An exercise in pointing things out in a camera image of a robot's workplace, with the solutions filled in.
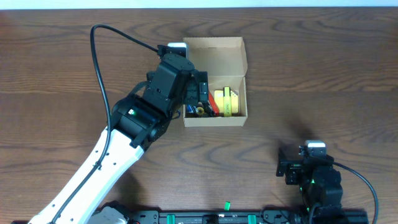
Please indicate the red black stapler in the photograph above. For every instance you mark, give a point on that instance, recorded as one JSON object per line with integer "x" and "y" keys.
{"x": 213, "y": 104}

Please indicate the yellow highlighter pen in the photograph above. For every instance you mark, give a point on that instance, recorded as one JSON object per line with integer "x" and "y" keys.
{"x": 227, "y": 101}

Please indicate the green tape piece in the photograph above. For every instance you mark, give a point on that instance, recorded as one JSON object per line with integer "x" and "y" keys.
{"x": 227, "y": 206}

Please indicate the yellow spiral notepad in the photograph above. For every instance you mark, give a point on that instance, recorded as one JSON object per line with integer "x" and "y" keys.
{"x": 218, "y": 97}

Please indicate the blue white staples box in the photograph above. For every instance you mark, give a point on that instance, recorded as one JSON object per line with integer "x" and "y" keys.
{"x": 191, "y": 109}

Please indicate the cardboard box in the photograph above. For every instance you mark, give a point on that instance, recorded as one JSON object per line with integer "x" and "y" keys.
{"x": 224, "y": 59}

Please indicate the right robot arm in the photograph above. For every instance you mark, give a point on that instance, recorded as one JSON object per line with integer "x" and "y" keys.
{"x": 318, "y": 181}

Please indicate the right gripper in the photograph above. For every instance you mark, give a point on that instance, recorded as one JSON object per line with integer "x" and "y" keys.
{"x": 294, "y": 166}

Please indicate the yellow correction tape dispenser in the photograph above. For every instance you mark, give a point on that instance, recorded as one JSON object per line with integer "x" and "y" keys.
{"x": 200, "y": 112}

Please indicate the black mounting rail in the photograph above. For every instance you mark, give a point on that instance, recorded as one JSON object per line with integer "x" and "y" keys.
{"x": 111, "y": 215}

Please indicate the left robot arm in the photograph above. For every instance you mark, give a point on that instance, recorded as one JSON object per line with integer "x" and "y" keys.
{"x": 134, "y": 123}

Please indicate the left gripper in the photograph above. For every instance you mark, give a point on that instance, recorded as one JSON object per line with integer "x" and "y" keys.
{"x": 201, "y": 87}

